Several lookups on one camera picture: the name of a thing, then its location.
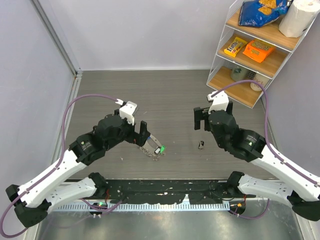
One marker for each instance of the small black key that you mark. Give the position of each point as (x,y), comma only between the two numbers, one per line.
(201,145)

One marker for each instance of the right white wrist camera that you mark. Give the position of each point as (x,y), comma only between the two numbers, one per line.
(219,101)

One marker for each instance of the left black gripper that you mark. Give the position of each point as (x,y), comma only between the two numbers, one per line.
(139,138)

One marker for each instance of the slotted cable duct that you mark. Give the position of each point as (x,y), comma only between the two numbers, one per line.
(80,206)

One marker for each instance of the white printed cup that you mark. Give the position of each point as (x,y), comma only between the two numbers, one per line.
(261,80)

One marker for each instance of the green grey mug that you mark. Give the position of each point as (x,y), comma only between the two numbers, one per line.
(238,73)

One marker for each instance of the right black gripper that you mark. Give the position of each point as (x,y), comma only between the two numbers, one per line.
(200,114)

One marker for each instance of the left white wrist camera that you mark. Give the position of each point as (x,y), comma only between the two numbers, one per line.
(127,111)

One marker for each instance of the orange candy bag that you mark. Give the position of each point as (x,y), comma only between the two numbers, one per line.
(258,50)

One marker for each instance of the white paper towel roll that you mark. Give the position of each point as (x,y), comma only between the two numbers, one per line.
(299,16)

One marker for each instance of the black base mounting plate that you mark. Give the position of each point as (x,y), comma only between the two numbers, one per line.
(169,192)

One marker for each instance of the white wire shelf rack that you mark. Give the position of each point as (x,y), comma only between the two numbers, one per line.
(222,65)

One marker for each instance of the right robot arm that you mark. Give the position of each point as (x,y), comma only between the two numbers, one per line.
(296,188)

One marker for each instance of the blue chips bag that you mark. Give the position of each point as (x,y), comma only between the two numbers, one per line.
(258,13)

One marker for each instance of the yellow candy bag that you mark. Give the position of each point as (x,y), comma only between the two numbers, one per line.
(234,48)

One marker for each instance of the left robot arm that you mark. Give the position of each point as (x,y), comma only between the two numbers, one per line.
(30,201)

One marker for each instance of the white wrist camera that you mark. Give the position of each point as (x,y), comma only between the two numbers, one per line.
(219,101)
(127,111)

